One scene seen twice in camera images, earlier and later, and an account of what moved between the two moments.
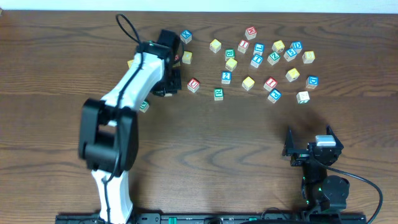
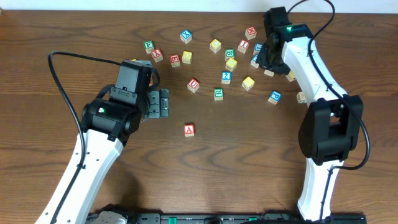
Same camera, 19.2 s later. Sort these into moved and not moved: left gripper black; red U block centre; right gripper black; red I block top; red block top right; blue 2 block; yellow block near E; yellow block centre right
Moved: right gripper black; left gripper black
Not moved: red block top right; blue 2 block; red I block top; yellow block near E; yellow block centre right; red U block centre
